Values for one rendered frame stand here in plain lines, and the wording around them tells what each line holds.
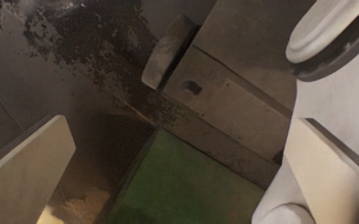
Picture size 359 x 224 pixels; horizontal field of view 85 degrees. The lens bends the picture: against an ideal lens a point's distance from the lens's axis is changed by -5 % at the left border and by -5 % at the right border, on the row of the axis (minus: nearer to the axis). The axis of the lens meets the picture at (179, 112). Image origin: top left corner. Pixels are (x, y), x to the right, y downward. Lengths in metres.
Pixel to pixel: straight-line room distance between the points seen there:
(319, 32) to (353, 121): 0.13
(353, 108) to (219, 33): 0.29
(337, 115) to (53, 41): 0.84
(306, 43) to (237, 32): 0.17
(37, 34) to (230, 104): 0.73
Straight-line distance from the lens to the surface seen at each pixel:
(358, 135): 0.24
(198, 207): 0.69
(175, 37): 0.47
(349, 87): 0.28
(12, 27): 1.01
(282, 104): 0.52
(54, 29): 0.86
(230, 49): 0.46
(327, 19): 0.32
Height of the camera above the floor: 0.62
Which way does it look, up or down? 56 degrees down
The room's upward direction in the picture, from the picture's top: 156 degrees counter-clockwise
